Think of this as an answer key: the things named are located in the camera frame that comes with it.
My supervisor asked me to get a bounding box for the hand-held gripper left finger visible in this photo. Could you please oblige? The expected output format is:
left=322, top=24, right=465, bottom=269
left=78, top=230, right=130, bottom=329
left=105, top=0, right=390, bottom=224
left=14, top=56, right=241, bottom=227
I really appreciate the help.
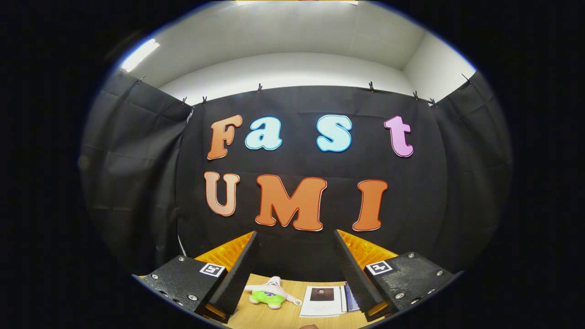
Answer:
left=137, top=231, right=259, bottom=324

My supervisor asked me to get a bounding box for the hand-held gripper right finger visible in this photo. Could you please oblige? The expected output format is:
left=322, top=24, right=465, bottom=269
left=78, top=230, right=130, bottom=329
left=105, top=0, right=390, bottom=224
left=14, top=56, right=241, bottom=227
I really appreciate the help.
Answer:
left=334, top=229, right=457, bottom=322

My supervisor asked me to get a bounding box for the blue book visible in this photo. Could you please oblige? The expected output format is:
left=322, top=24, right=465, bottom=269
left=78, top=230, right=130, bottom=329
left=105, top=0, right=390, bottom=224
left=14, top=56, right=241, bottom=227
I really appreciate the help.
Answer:
left=344, top=282, right=362, bottom=313

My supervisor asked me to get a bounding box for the pink and green plush toy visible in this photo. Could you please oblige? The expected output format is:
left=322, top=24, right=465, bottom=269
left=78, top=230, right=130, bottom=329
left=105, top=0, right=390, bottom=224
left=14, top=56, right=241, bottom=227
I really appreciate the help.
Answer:
left=245, top=276, right=303, bottom=310

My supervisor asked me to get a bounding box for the white portrait book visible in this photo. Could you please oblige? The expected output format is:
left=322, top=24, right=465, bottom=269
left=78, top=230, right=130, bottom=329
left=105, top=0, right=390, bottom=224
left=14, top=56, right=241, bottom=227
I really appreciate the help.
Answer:
left=299, top=286, right=348, bottom=318

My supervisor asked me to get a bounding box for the row of black cloth clips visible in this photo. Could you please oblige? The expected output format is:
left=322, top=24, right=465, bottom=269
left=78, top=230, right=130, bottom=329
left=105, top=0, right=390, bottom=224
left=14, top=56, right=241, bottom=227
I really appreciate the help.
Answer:
left=137, top=73, right=473, bottom=108

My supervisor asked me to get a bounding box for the ceiling light panel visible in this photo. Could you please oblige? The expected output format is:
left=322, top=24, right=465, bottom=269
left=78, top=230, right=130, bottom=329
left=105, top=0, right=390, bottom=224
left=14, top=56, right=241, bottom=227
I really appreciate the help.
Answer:
left=120, top=38, right=160, bottom=73
left=235, top=0, right=359, bottom=6

